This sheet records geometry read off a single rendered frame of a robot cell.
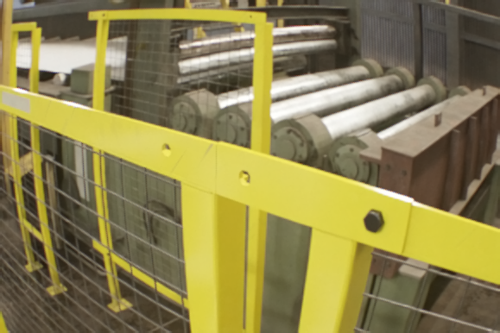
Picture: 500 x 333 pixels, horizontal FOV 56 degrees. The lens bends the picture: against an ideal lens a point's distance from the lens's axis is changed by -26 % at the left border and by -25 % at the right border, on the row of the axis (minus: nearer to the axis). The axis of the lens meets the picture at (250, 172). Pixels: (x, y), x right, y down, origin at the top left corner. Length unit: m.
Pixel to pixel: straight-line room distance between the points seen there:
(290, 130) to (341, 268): 2.23
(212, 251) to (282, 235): 2.27
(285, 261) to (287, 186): 2.42
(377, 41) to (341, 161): 9.96
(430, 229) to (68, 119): 0.53
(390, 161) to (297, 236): 0.73
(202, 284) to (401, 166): 1.72
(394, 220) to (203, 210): 0.22
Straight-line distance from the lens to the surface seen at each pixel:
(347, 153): 2.60
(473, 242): 0.47
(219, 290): 0.66
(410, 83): 4.67
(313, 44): 4.56
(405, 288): 2.65
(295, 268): 2.93
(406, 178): 2.33
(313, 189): 0.52
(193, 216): 0.64
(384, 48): 12.44
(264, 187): 0.55
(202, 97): 3.19
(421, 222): 0.48
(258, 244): 2.38
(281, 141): 2.79
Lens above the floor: 2.04
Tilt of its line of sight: 21 degrees down
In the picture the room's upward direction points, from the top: 2 degrees clockwise
